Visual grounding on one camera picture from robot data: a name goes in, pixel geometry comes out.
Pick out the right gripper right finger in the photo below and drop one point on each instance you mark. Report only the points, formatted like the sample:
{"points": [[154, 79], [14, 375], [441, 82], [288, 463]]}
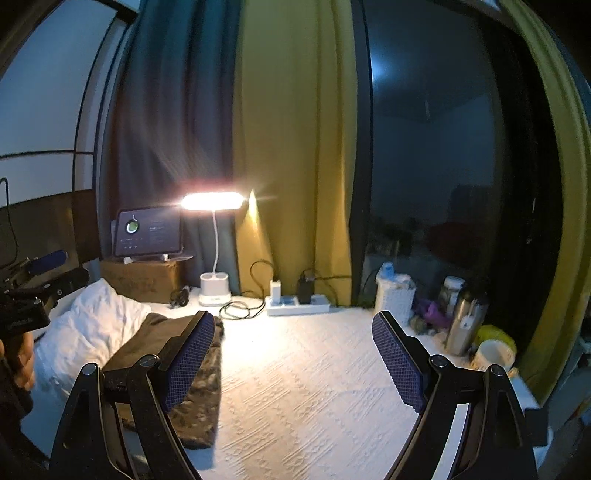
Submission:
{"points": [[391, 342]]}

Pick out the steel thermos bottle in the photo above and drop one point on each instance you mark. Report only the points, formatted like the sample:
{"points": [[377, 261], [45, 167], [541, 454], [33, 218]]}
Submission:
{"points": [[469, 314]]}

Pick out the dark tablet screen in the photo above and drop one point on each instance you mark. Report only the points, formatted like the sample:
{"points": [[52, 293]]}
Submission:
{"points": [[150, 233]]}

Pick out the brown cardboard box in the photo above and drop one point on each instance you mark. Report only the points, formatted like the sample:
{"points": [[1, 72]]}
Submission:
{"points": [[151, 281]]}

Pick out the yellow green curtain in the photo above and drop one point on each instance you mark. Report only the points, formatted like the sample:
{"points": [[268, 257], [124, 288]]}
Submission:
{"points": [[294, 142]]}

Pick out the white folded cloth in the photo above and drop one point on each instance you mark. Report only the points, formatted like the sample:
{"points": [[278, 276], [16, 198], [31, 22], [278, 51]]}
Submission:
{"points": [[96, 325]]}

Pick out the person's left hand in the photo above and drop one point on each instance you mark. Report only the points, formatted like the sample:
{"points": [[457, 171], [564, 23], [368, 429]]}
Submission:
{"points": [[19, 353]]}

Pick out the white printed mug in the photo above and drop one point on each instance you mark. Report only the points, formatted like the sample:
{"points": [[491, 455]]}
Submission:
{"points": [[493, 352]]}

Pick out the white desk lamp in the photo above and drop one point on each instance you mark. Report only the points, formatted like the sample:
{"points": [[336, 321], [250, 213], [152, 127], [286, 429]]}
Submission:
{"points": [[213, 285]]}

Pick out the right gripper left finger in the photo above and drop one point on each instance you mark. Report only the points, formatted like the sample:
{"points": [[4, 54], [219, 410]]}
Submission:
{"points": [[181, 358]]}

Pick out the white textured bed cover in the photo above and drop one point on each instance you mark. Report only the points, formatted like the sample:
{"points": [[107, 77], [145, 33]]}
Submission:
{"points": [[305, 398]]}

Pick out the black charger plug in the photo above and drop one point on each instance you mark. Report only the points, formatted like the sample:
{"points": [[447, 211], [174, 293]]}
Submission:
{"points": [[305, 288]]}

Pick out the white woven basket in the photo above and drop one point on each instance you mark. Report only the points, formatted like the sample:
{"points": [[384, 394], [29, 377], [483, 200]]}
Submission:
{"points": [[395, 293]]}

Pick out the purple cloth item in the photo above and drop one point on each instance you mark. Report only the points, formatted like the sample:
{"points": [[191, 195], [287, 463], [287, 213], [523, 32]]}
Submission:
{"points": [[429, 314]]}

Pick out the olive green printed t-shirt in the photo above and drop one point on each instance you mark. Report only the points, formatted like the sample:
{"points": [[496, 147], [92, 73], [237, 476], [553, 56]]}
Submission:
{"points": [[195, 419]]}

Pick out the white charger plug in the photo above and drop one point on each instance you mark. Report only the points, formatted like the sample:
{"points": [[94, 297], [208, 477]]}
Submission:
{"points": [[275, 291]]}

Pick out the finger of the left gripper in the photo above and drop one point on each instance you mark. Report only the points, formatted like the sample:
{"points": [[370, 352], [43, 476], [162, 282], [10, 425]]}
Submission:
{"points": [[46, 263], [62, 285]]}

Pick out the white power strip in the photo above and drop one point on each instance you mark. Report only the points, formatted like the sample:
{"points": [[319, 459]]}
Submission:
{"points": [[291, 306]]}

